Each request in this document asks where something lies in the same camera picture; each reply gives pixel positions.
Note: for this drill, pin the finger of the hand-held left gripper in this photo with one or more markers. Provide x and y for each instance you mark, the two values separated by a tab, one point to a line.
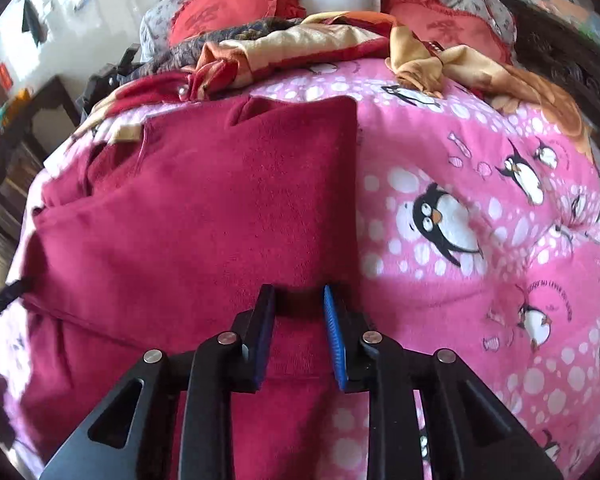
0	300

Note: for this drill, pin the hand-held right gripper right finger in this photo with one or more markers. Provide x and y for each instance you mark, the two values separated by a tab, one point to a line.
334	340

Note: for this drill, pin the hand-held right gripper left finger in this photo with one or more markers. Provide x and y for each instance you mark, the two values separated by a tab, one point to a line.
261	336

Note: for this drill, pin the dark red sweater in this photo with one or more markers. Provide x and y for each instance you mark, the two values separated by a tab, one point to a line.
190	220

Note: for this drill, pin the dark wooden table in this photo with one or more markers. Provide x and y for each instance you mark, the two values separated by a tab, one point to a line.
25	125

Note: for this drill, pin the pink penguin print blanket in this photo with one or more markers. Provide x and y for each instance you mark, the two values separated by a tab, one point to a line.
480	240

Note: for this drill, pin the black tripod stand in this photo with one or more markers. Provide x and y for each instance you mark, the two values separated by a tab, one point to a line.
105	80

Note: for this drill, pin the dark patterned cloth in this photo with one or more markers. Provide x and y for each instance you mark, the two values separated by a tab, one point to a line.
215	40

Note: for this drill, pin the orange cream patterned blanket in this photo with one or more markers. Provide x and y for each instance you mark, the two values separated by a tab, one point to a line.
330	40

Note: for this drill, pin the red heart-shaped pillow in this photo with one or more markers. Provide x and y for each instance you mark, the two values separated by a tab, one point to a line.
445	27
220	10

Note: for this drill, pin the dark wooden headboard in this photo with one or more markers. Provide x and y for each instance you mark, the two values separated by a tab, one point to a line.
565	60

